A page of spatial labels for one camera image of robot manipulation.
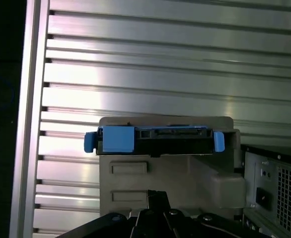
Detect hard disk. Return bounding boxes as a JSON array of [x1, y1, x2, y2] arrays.
[[84, 125, 225, 158]]

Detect grey parts rack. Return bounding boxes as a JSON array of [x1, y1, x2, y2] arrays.
[[98, 116, 247, 219]]

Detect black PC case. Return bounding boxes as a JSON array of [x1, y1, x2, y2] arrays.
[[239, 145, 291, 238]]

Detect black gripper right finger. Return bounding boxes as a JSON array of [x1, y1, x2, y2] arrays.
[[157, 190, 260, 238]]

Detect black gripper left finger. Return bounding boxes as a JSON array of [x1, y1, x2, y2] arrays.
[[61, 189, 161, 238]]

